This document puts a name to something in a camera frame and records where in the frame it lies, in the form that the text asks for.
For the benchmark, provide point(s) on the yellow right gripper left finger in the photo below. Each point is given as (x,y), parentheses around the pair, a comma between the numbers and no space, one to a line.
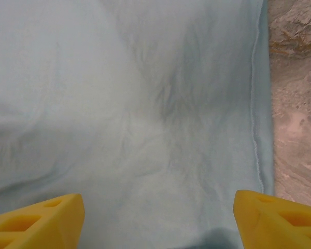
(36,225)

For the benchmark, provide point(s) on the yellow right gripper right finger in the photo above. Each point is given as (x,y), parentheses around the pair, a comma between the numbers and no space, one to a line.
(280,223)

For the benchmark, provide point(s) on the light blue printed t-shirt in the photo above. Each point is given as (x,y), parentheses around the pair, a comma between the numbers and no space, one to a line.
(119,103)

